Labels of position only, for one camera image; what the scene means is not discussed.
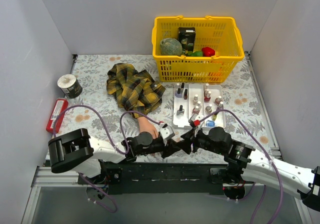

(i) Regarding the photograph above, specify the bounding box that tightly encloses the mannequin hand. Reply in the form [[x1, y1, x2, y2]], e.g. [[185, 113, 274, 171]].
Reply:
[[137, 116, 159, 139]]

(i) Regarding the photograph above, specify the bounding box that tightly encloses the yellow plaid shirt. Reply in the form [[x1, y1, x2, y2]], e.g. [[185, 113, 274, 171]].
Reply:
[[106, 63, 166, 119]]

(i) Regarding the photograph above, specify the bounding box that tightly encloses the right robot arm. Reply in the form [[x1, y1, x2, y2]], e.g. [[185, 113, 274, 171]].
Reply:
[[180, 127, 320, 211]]

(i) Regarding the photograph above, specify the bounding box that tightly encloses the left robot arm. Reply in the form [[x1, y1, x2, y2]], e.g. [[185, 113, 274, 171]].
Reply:
[[48, 128, 181, 184]]

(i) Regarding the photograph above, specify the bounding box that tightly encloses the blue polish bottle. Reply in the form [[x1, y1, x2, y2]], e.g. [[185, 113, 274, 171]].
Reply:
[[205, 119, 216, 128]]

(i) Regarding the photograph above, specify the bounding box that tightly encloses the yellow polish bottle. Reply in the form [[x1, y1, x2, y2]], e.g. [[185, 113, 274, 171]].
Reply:
[[212, 113, 218, 121]]

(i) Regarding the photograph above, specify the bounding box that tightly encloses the glitter polish bottle black cap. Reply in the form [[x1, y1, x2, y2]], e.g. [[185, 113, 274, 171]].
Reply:
[[176, 105, 185, 116]]

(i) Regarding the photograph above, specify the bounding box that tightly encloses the pink iridescent polish bottle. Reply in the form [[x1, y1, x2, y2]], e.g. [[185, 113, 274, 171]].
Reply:
[[192, 101, 202, 115]]

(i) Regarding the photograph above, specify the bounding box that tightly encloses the pale glitter polish bottle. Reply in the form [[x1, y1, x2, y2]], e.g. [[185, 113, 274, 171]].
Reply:
[[214, 95, 223, 105]]

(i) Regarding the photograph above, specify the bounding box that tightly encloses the white divided tray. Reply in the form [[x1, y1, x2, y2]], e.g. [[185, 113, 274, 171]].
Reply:
[[173, 82, 226, 131]]

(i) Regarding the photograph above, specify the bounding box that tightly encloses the red glitter polish bottle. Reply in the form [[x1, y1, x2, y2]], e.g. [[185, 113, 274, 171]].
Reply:
[[204, 90, 212, 103]]

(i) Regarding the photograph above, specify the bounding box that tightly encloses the clear polish bottle white cap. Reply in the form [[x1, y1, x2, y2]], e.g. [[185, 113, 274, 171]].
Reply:
[[193, 94, 199, 106]]

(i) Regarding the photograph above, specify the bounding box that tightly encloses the lilac polish bottle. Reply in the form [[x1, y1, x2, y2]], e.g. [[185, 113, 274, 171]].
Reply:
[[175, 83, 182, 98]]

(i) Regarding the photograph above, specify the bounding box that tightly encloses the dark red polish bottle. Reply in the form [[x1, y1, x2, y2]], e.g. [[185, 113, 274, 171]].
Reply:
[[183, 89, 188, 100]]

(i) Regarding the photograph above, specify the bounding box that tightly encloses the floral table mat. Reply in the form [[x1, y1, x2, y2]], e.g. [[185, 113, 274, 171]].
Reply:
[[59, 55, 276, 153]]

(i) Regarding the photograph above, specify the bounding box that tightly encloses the green bell pepper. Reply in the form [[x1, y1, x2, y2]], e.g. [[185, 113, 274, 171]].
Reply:
[[188, 50, 203, 57]]

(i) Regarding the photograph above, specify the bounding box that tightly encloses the red bell pepper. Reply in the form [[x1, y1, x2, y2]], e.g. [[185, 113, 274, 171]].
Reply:
[[201, 47, 216, 57]]

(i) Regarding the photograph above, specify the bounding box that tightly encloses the red flat box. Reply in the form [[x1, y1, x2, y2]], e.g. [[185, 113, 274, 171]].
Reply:
[[46, 98, 69, 134]]

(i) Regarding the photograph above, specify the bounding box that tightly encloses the black tin with white lid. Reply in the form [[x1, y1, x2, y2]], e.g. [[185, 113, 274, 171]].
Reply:
[[57, 74, 83, 99]]

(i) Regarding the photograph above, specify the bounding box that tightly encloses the green melon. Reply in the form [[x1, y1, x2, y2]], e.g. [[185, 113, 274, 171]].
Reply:
[[159, 38, 183, 56]]

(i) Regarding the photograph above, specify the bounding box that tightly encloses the yellow plastic basket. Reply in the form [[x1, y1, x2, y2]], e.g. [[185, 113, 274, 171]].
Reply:
[[151, 15, 245, 83]]

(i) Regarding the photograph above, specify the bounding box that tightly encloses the black carton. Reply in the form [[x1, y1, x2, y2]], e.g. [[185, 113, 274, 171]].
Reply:
[[178, 27, 196, 56]]

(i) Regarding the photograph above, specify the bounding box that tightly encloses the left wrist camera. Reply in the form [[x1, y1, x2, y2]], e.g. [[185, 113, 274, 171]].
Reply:
[[159, 123, 175, 140]]

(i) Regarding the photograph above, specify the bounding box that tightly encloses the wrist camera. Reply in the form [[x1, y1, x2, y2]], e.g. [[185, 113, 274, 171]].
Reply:
[[188, 115, 203, 131], [159, 123, 175, 140]]

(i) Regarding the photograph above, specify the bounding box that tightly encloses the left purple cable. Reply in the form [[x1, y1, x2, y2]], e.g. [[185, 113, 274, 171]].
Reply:
[[53, 105, 166, 214]]

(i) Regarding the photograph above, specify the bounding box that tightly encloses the purple cable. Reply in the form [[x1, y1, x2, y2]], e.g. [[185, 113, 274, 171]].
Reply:
[[197, 109, 285, 224], [53, 105, 166, 214]]

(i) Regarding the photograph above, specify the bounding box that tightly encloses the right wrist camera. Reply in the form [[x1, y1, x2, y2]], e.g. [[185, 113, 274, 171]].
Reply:
[[188, 115, 203, 131]]

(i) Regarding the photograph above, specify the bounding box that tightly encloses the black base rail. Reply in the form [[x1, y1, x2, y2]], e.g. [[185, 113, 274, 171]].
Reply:
[[78, 162, 246, 200]]

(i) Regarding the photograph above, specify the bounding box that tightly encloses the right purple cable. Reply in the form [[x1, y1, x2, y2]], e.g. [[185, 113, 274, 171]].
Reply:
[[197, 109, 285, 224]]

